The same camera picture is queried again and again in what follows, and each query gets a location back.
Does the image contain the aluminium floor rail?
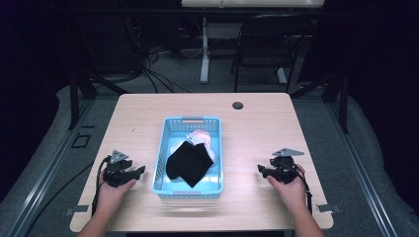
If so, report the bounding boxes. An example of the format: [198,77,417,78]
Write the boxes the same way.
[324,98,401,237]
[7,98,97,237]

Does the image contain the black metal frame stand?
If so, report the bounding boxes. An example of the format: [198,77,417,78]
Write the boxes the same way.
[66,19,130,131]
[290,70,350,134]

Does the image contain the blue plastic basket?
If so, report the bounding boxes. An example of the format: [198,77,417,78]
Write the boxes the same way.
[151,116,224,199]

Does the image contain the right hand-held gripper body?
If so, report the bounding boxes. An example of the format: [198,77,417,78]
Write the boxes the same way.
[269,147,305,185]

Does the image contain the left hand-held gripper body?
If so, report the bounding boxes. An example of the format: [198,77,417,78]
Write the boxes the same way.
[103,149,134,189]

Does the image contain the pink sock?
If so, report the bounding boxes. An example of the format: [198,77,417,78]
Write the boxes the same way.
[191,128,212,144]

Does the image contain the black sock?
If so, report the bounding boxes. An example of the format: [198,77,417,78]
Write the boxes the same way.
[165,140,214,189]

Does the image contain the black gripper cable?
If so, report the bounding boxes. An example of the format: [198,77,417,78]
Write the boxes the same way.
[91,155,113,216]
[287,162,313,214]

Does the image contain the person's left hand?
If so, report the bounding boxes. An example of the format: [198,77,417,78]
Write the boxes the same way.
[96,168,137,216]

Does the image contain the white sock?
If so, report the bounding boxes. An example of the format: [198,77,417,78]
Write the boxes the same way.
[169,132,217,164]

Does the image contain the person's right hand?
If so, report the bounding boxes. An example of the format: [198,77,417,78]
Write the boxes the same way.
[266,163,308,215]

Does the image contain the bundle of black floor cables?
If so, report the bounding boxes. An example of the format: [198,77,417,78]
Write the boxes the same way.
[122,16,192,95]

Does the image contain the white desk leg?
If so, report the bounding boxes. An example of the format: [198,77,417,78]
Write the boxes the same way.
[200,16,211,85]

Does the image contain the grey metal table bracket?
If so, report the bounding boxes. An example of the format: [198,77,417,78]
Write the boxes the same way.
[63,204,90,217]
[315,203,342,214]

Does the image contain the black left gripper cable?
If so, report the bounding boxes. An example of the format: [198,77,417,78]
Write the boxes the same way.
[91,155,113,216]

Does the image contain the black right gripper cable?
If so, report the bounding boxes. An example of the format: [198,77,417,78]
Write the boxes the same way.
[287,162,313,214]

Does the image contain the black folding chair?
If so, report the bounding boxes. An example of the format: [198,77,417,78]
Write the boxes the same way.
[229,12,315,94]

